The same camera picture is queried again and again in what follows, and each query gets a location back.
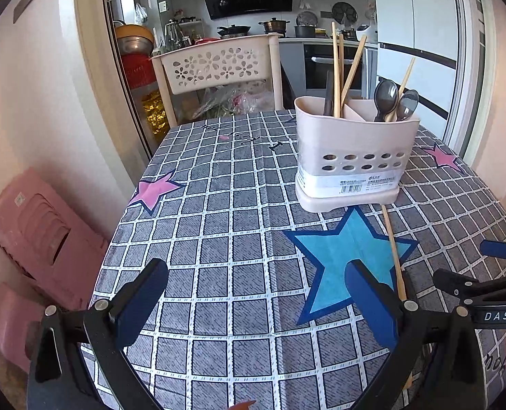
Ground wooden chopstick under gripper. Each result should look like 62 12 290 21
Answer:
338 32 344 98

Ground plain wooden chopstick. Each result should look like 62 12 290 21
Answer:
332 21 341 119

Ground steel cooking pot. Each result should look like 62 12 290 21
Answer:
258 18 289 36

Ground black chopstick in holder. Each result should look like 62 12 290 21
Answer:
323 69 334 117

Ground grey checked tablecloth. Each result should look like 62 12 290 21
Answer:
92 111 506 409

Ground beige plastic chair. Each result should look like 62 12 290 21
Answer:
151 33 284 128

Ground black built-in oven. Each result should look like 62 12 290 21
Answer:
304 43 367 98

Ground blue patterned wooden chopstick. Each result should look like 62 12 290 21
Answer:
384 56 416 122

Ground yellow and steel bowls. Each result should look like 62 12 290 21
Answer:
116 24 155 56

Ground black pot with lid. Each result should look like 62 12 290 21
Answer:
295 10 318 38

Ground wooden chopstick in holder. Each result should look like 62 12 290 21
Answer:
340 34 367 115

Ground pink plastic stool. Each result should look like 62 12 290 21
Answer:
0 282 44 374
0 168 108 310

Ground metal spoon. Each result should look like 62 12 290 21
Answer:
396 90 420 121
373 80 398 122

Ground red plastic basket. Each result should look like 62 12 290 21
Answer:
121 54 155 90

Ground white refrigerator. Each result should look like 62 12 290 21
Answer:
375 0 459 139

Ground beige plastic utensil holder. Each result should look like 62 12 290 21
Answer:
295 96 420 213

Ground black wok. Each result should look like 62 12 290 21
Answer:
218 24 251 39

